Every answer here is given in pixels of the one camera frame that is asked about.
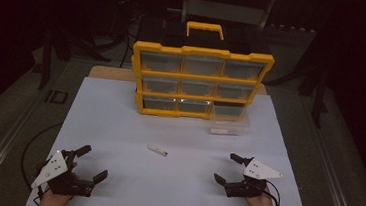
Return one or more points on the set of clear cabinet drawers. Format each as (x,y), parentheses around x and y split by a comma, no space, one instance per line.
(161,62)

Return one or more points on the yellow black storage cabinet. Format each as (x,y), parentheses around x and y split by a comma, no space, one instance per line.
(182,49)

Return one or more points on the person's left hand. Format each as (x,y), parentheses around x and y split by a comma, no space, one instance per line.
(57,199)

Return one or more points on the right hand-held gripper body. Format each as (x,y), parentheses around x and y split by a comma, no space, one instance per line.
(258,171)

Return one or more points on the person's right hand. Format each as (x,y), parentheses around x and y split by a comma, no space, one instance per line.
(259,201)

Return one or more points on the white table board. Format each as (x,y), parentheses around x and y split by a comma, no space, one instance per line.
(118,134)

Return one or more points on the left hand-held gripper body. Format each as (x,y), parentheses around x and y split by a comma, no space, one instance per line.
(53,168)

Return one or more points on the black tripod stand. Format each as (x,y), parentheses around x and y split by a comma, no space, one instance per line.
(59,43)
(316,84)

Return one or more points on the small white stick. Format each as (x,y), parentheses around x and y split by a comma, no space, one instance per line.
(219,131)
(157,150)

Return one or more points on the clear plastic drawer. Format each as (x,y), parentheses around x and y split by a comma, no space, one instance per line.
(232,122)

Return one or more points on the metal floor rail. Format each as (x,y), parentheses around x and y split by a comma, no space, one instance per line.
(3,141)
(334,183)

